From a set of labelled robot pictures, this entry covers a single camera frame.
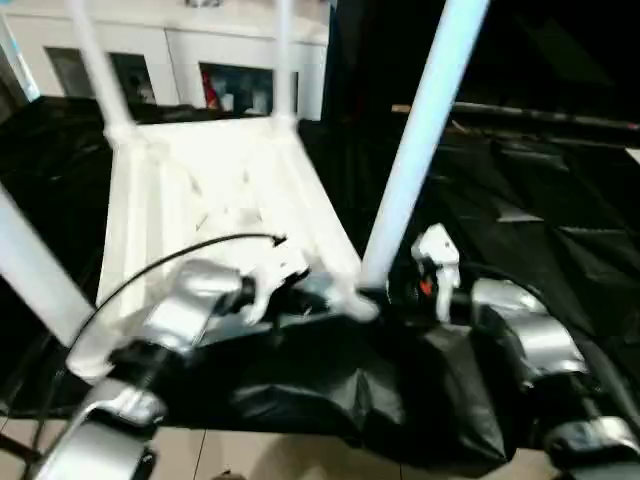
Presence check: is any black plastic mat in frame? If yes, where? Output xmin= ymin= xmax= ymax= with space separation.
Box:
xmin=0 ymin=94 xmax=640 ymax=466

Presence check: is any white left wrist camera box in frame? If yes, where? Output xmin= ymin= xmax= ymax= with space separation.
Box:
xmin=244 ymin=239 xmax=312 ymax=325

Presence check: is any white plastic table leg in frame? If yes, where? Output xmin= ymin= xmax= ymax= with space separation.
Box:
xmin=0 ymin=184 xmax=99 ymax=349
xmin=358 ymin=0 xmax=494 ymax=292
xmin=69 ymin=0 xmax=139 ymax=144
xmin=269 ymin=0 xmax=301 ymax=129

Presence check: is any red box in cabinet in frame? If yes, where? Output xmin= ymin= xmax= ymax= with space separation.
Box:
xmin=202 ymin=69 xmax=220 ymax=110

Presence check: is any white cabinet with open compartments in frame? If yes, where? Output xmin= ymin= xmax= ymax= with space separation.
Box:
xmin=0 ymin=0 xmax=331 ymax=121

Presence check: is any white plastic table top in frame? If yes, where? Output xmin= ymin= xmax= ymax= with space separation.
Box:
xmin=64 ymin=115 xmax=380 ymax=384

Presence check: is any black left camera cable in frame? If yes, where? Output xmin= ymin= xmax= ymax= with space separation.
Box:
xmin=29 ymin=232 xmax=289 ymax=451

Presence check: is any black stand rod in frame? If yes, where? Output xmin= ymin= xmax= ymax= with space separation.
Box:
xmin=0 ymin=432 xmax=44 ymax=461

